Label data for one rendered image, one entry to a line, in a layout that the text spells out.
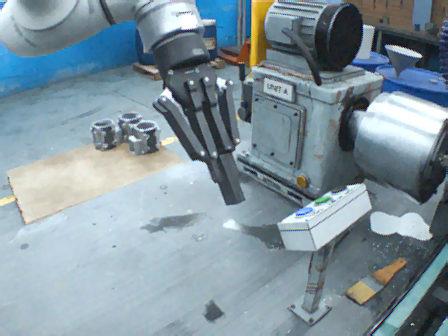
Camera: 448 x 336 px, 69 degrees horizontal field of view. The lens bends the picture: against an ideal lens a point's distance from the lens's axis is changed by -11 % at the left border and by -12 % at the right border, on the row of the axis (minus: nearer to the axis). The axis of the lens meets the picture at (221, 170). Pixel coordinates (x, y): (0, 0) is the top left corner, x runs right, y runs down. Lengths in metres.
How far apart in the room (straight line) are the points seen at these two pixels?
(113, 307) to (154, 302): 0.09
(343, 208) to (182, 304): 0.39
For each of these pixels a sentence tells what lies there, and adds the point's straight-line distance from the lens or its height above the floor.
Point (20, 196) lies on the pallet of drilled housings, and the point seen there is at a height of 0.15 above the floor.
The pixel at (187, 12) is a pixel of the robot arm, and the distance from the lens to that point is 0.52.
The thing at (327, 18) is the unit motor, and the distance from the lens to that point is 0.97.
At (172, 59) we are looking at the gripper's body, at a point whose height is 1.31.
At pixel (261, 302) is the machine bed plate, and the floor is 0.80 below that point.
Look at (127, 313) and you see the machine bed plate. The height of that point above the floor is 0.80.
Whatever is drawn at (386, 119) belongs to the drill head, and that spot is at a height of 1.12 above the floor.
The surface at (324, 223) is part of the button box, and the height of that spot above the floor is 1.07.
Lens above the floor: 1.42
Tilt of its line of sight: 30 degrees down
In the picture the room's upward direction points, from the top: straight up
